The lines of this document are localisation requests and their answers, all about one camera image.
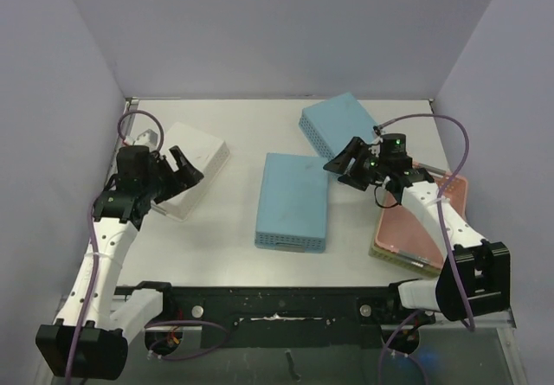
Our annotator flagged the blue perforated plastic basket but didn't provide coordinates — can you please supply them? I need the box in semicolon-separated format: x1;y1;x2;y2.
299;93;377;160

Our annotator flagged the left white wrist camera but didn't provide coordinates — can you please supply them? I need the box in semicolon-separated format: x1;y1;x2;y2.
123;129;158;151

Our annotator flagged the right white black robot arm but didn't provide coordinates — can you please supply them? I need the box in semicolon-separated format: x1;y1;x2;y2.
324;133;511;324

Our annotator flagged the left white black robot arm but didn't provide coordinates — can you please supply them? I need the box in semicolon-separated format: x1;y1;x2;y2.
35;144;204;381

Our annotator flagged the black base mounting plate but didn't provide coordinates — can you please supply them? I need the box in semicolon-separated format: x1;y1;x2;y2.
115;282;412;355

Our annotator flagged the pink plastic basket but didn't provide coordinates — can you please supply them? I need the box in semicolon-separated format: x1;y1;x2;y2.
373;170;468;266

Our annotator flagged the white perforated plastic basket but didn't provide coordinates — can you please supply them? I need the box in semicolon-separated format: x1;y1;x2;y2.
152;122;230;221

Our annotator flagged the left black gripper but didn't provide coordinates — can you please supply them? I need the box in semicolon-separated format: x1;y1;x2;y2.
141;147;202;204

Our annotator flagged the aluminium rail frame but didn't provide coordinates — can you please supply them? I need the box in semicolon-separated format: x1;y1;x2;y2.
86;97;139;273

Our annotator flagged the green plastic basket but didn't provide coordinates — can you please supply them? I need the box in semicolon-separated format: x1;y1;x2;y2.
369;241;441;277

